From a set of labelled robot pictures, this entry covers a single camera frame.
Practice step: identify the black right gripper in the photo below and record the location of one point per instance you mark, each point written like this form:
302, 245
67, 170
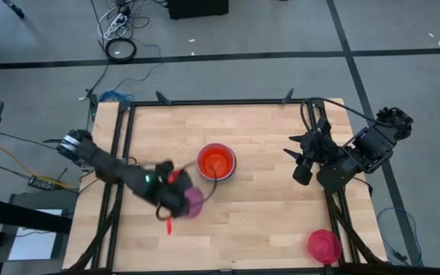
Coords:
319, 147

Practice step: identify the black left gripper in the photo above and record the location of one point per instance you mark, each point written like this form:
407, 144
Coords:
172, 193

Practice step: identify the purple cup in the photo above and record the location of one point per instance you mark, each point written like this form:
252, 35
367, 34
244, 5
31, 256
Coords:
195, 201

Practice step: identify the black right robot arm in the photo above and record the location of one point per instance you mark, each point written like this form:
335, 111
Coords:
365, 151

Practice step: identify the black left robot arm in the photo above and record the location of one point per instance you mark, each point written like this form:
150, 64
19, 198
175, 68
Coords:
105, 164

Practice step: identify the red tape strip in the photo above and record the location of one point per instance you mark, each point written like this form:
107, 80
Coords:
169, 226
175, 176

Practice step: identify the orange bowl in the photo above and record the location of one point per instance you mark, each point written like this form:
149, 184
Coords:
216, 161

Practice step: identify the pink bowl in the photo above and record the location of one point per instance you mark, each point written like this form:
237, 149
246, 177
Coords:
324, 246

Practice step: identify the small black electronics box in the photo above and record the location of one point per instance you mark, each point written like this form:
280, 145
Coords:
42, 183

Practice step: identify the grey cabinet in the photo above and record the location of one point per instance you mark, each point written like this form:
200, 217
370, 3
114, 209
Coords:
33, 237

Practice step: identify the white power strip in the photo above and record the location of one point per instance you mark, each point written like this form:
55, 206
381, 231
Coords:
115, 23

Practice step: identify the black stand leg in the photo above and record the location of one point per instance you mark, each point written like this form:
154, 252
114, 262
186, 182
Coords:
13, 8

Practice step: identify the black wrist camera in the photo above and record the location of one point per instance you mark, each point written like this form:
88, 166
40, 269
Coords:
303, 174

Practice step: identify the black metal table frame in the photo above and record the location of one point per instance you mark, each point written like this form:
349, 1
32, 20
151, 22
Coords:
124, 183

